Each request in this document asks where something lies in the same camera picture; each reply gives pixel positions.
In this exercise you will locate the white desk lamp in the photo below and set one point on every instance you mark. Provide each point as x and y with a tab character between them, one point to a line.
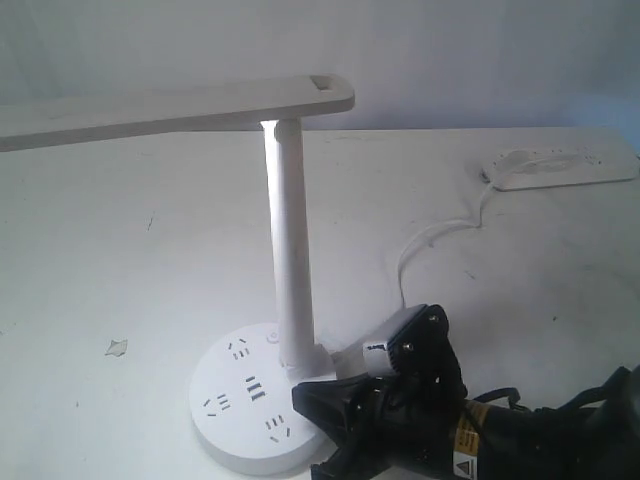
240	395

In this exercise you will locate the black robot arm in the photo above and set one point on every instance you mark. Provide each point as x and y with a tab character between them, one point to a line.
594	435

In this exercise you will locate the wrist camera with silver bracket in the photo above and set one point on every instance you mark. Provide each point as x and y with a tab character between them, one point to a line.
408	343

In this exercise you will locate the white plug in strip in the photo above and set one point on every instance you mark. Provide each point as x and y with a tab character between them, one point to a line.
519	162

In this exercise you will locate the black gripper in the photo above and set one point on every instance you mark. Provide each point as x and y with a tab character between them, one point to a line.
423	424

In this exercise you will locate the white power strip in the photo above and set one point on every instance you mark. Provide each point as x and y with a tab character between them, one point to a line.
569	166

